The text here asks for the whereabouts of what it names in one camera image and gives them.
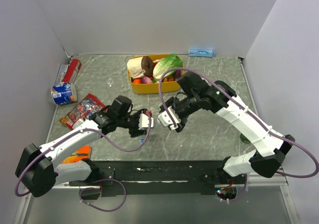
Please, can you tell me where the clear plastic bottle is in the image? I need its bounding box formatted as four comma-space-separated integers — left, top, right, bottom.
107, 78, 114, 87

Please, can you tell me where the red silver box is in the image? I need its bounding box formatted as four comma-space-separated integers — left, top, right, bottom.
54, 59, 82, 86

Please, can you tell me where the green toy lettuce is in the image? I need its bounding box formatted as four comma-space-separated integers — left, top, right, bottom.
153, 53, 183, 80

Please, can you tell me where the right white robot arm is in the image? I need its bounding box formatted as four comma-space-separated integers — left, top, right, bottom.
158, 72, 292, 184

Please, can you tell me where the pink toy onion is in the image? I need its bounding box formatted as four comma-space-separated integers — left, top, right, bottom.
141, 76, 153, 84

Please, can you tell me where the blue white can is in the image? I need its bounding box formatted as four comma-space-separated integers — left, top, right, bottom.
51, 83, 77, 105

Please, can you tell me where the yellow plastic bin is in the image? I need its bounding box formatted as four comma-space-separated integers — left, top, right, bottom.
127, 54, 180, 94

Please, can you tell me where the blue tissue pack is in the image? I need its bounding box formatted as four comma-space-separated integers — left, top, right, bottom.
188, 49, 215, 58

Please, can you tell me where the green glass bottle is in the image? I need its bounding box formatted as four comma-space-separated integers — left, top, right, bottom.
240, 133, 251, 143

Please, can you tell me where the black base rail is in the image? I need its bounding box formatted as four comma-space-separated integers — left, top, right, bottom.
69, 160, 245, 197

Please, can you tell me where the purple toy eggplant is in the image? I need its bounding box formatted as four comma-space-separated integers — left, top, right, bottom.
173, 70, 182, 81

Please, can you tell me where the brown toy donut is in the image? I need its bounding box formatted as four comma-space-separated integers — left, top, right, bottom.
141, 56, 155, 77

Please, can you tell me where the orange toy fruit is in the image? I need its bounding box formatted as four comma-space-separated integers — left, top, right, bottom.
133, 78, 142, 84

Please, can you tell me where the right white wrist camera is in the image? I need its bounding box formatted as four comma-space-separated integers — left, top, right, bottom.
157, 106, 181, 130

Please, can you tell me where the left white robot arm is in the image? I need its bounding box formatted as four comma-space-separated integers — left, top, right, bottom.
15, 96, 154, 197

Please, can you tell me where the orange razor package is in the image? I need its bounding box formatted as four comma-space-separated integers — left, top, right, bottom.
61, 145, 92, 164

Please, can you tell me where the red snack bag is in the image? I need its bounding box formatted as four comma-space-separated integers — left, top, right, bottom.
59, 94, 105, 130

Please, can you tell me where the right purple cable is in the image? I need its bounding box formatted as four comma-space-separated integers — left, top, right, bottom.
158, 67, 319, 202

